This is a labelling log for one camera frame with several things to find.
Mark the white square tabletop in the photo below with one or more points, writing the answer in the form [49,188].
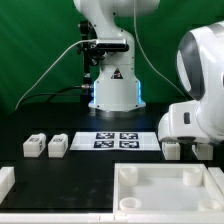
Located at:
[147,189]

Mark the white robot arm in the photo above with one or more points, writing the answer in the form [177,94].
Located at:
[200,66]

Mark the white sheet with AprilTags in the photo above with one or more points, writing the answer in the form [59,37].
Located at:
[132,141]

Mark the white obstacle bar left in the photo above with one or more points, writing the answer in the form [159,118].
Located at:
[7,180]

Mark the white obstacle bar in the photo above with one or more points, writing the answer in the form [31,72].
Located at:
[7,180]
[218,176]

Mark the white obstacle bar right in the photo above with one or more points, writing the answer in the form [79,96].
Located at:
[218,176]

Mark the white front rail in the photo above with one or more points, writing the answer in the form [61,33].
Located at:
[201,218]

